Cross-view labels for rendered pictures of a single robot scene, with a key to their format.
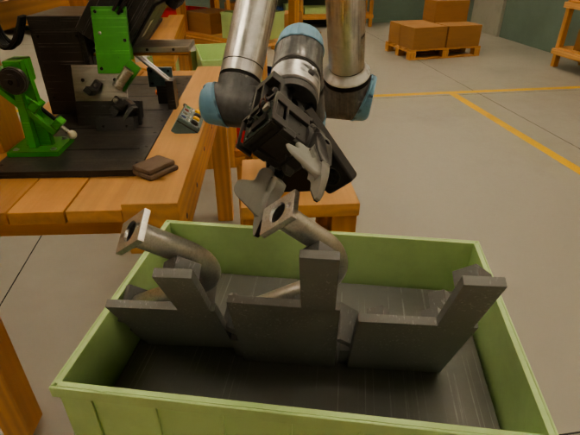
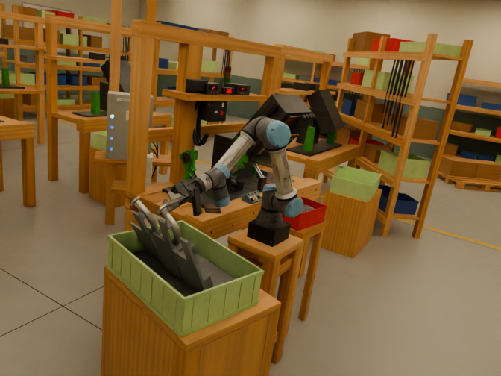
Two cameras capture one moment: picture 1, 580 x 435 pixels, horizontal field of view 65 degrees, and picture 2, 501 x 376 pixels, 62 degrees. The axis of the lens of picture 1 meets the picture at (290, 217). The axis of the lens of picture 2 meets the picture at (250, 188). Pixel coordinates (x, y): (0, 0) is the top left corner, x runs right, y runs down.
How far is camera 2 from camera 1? 1.44 m
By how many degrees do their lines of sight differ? 36
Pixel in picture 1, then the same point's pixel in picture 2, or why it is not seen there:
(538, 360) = not seen: outside the picture
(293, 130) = (180, 190)
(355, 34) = (279, 176)
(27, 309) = not seen: hidden behind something
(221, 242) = (192, 235)
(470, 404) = not seen: hidden behind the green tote
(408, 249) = (241, 262)
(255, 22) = (224, 160)
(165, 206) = (198, 221)
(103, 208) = (180, 214)
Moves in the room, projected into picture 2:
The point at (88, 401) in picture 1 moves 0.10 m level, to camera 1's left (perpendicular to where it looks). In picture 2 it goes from (112, 242) to (99, 235)
